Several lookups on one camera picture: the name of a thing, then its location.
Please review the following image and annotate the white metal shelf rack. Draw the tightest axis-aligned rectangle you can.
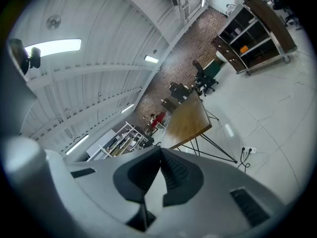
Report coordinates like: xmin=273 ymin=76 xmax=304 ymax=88
xmin=86 ymin=121 xmax=149 ymax=161

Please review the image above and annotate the dark wooden shelf unit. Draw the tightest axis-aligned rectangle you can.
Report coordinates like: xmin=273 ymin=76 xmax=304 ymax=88
xmin=210 ymin=0 xmax=298 ymax=76

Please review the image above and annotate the round ceiling fan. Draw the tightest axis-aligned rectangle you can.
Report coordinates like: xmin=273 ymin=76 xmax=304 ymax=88
xmin=46 ymin=14 xmax=62 ymax=31

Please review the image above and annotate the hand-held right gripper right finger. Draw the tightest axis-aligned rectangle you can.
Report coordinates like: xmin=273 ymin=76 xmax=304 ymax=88
xmin=160 ymin=148 xmax=205 ymax=207

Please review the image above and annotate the white power strip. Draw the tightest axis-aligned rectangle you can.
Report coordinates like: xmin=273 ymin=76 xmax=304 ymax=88
xmin=241 ymin=146 xmax=258 ymax=155

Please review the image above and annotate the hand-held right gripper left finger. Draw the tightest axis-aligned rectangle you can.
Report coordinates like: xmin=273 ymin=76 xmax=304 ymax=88
xmin=113 ymin=146 xmax=161 ymax=203

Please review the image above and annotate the white floor cable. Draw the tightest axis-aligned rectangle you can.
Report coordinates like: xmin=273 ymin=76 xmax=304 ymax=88
xmin=247 ymin=117 xmax=272 ymax=139

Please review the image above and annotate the black floor cable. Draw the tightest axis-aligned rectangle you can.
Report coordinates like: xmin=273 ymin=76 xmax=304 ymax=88
xmin=237 ymin=152 xmax=251 ymax=170

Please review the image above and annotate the red table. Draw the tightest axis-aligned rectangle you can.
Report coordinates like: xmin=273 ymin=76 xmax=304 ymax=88
xmin=151 ymin=112 xmax=166 ymax=129

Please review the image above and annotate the black office chair with headrest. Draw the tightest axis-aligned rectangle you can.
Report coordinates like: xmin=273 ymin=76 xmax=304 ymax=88
xmin=192 ymin=59 xmax=220 ymax=97

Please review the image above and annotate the black head-worn camera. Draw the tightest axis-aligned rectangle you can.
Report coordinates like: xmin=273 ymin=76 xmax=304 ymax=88
xmin=8 ymin=38 xmax=42 ymax=76

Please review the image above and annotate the wooden table with black legs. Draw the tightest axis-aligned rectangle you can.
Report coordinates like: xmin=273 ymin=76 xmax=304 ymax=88
xmin=160 ymin=90 xmax=238 ymax=165

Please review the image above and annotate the black cabinet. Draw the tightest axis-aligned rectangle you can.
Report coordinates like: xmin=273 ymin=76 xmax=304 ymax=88
xmin=161 ymin=98 xmax=179 ymax=114

